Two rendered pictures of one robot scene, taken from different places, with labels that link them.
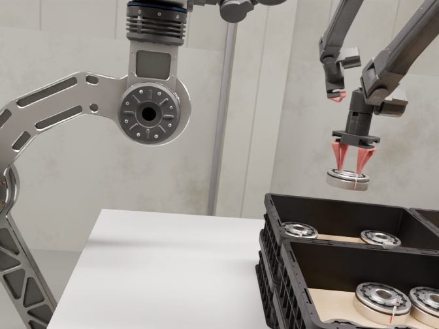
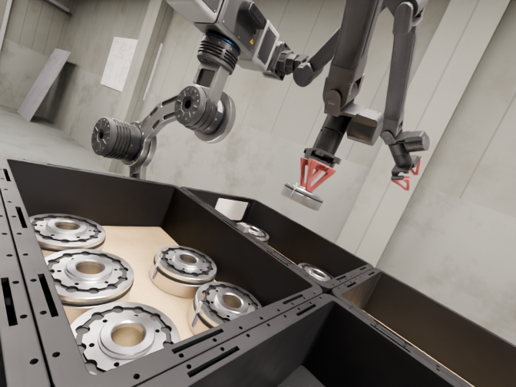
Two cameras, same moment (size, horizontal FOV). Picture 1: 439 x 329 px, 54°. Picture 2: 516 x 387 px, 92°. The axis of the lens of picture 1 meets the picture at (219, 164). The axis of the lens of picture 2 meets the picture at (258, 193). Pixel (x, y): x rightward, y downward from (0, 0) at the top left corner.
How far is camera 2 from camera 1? 0.84 m
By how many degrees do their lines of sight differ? 39
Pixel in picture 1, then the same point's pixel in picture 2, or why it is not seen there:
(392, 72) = (337, 65)
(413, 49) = (350, 30)
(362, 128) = (321, 143)
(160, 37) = (204, 53)
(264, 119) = (382, 222)
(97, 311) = not seen: hidden behind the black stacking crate
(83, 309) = not seen: hidden behind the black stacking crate
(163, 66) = (211, 80)
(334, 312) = (142, 248)
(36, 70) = (260, 153)
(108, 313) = not seen: hidden behind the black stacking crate
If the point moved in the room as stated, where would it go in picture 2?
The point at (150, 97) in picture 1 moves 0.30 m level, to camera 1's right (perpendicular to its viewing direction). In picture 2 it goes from (190, 92) to (249, 107)
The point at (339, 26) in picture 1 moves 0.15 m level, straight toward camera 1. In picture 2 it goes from (390, 96) to (367, 72)
